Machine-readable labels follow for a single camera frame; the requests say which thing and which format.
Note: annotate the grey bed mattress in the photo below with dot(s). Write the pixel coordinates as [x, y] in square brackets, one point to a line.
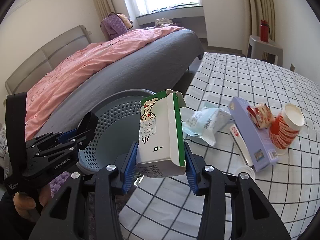
[155, 67]

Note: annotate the white green milk carton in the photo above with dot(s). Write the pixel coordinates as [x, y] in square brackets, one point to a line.
[161, 145]

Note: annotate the pink quilt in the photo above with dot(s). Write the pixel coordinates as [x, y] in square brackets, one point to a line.
[47, 94]

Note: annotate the person's left hand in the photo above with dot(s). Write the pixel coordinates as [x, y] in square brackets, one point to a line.
[24, 204]

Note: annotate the white playing card box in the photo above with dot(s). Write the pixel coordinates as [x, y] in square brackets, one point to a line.
[240, 143]

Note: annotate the teal white plastic package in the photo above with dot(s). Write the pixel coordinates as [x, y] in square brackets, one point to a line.
[206, 122]

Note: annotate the beige right curtain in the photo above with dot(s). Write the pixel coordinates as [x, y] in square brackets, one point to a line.
[257, 10]

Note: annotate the red patterned snack wrapper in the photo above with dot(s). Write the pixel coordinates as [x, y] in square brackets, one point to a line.
[261, 115]

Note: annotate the purple fluffy rug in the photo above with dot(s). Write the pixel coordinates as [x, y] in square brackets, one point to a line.
[56, 183]

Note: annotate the grey headboard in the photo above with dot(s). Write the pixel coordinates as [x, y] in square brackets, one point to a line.
[46, 59]

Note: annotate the lavender cardboard box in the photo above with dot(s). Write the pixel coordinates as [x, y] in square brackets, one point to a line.
[260, 147]

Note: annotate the white round lid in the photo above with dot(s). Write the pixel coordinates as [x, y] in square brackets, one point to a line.
[247, 170]

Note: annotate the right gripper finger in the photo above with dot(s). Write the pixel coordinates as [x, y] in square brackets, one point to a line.
[68, 136]
[85, 132]

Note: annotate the purple knitted backpack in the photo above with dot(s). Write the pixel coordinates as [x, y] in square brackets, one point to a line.
[115, 25]

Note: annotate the grey perforated trash basket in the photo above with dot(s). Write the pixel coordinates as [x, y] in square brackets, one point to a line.
[117, 128]

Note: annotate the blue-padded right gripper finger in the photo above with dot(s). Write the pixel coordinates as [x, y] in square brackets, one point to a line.
[67, 214]
[252, 215]

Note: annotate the red white paper cup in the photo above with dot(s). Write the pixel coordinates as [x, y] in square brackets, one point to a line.
[286, 127]

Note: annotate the red water bottle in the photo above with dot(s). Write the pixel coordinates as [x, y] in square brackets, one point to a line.
[264, 31]

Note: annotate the grey plastic stool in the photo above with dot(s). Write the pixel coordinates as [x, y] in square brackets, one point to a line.
[256, 49]

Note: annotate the beige item on sill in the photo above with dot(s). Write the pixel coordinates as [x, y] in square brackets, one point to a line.
[163, 22]

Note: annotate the black white checkered sheet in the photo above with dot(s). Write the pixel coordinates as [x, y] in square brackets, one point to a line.
[166, 208]

